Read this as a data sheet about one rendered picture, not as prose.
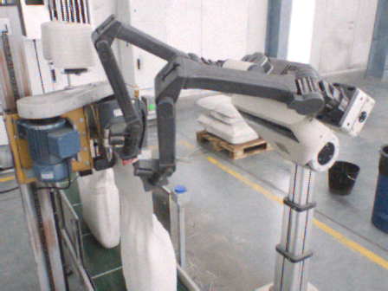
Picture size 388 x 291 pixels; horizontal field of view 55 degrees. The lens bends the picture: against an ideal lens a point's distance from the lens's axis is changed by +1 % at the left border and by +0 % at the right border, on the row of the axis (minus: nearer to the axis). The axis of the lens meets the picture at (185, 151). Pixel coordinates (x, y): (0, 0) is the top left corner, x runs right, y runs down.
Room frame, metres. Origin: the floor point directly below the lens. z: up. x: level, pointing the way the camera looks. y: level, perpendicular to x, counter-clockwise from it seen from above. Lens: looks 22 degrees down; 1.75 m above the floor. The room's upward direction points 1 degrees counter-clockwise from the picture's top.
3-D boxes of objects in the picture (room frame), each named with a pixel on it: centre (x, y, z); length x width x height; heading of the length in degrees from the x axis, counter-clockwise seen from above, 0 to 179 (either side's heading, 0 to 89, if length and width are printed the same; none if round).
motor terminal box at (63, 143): (1.35, 0.46, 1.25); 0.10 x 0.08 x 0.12; 144
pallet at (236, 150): (4.73, -0.88, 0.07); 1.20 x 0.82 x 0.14; 121
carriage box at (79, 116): (1.63, 0.64, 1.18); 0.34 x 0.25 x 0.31; 119
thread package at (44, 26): (1.71, 0.55, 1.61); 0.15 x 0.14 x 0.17; 29
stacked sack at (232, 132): (4.40, -0.73, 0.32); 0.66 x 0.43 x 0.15; 121
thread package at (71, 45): (1.49, 0.43, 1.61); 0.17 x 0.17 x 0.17
